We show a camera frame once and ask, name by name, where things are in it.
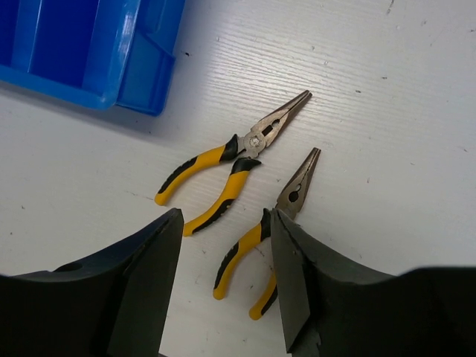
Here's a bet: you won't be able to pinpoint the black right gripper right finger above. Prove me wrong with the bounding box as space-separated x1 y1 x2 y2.
271 210 475 356

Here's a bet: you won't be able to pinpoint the yellow black long-nose pliers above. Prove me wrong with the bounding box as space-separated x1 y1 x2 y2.
155 90 312 237

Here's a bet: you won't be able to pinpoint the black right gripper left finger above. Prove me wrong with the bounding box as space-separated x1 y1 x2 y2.
1 208 184 356

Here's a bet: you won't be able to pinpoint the blue plastic divided bin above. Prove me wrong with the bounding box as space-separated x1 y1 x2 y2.
1 0 184 116

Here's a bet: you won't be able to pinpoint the yellow black short pliers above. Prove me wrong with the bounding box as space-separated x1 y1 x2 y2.
213 147 321 321

